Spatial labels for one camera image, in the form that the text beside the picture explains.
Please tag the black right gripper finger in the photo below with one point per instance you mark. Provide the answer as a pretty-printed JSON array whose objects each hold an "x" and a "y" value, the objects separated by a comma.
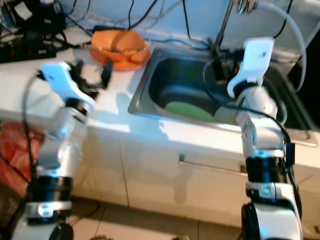
[{"x": 217, "y": 67}]

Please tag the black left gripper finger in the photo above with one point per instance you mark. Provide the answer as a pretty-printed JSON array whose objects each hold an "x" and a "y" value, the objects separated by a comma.
[
  {"x": 78, "y": 67},
  {"x": 107, "y": 71}
]

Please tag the orange plastic bowl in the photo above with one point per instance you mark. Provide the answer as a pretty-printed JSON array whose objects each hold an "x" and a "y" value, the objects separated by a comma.
[{"x": 120, "y": 50}]

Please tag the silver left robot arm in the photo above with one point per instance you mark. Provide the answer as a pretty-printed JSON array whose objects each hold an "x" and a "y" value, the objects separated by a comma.
[{"x": 52, "y": 150}]

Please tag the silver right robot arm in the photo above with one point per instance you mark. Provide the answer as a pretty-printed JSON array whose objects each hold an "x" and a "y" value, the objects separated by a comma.
[{"x": 265, "y": 145}]

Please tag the white kitchen cabinet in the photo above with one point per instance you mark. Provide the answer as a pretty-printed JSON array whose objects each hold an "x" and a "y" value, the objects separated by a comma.
[{"x": 140, "y": 175}]

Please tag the stainless steel sink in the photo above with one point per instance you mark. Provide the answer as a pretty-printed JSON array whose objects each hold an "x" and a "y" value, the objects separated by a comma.
[{"x": 185, "y": 80}]

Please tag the metal faucet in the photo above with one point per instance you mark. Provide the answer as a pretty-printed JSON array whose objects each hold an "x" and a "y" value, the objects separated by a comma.
[{"x": 225, "y": 25}]

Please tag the white bowl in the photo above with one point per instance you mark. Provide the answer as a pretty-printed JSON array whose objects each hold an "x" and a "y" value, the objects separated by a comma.
[{"x": 226, "y": 116}]

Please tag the black power strip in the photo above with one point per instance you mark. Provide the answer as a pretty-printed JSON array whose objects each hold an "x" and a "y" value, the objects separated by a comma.
[{"x": 30, "y": 51}]

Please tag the green plate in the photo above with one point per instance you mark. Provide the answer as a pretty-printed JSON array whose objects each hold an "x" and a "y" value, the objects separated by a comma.
[{"x": 187, "y": 111}]

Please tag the black charger box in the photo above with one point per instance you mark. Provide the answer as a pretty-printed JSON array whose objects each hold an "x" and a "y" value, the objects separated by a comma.
[{"x": 42, "y": 17}]

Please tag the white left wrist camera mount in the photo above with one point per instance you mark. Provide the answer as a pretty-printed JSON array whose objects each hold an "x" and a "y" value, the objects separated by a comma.
[{"x": 62, "y": 80}]

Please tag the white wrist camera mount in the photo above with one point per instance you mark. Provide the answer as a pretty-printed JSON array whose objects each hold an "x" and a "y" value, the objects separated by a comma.
[
  {"x": 62, "y": 80},
  {"x": 252, "y": 60}
]

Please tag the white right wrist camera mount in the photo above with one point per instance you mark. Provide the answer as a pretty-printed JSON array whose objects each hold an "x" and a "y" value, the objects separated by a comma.
[{"x": 252, "y": 60}]

